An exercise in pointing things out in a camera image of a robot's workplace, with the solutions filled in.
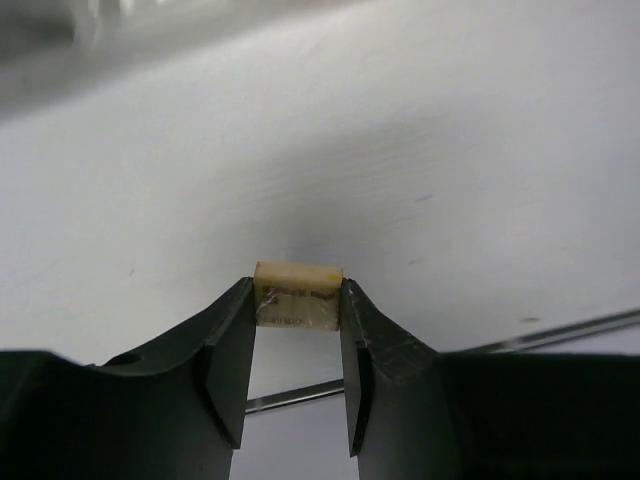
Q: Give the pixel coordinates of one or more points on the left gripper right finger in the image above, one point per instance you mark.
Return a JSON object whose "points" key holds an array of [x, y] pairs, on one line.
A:
{"points": [[417, 413]]}

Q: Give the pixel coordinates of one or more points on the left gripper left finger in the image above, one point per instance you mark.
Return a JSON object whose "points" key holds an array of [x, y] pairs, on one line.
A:
{"points": [[172, 408]]}

